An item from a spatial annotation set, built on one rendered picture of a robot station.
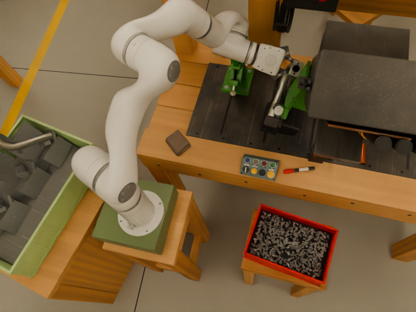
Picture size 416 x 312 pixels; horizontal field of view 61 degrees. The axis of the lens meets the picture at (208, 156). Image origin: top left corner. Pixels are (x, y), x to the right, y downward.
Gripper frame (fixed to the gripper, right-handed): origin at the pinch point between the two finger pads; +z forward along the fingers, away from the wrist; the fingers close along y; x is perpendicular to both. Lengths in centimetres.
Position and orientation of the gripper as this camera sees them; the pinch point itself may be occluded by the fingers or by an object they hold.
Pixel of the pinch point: (293, 67)
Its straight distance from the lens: 140.9
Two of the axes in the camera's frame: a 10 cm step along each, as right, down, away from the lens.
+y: 2.9, -8.7, -3.9
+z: 9.5, 2.9, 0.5
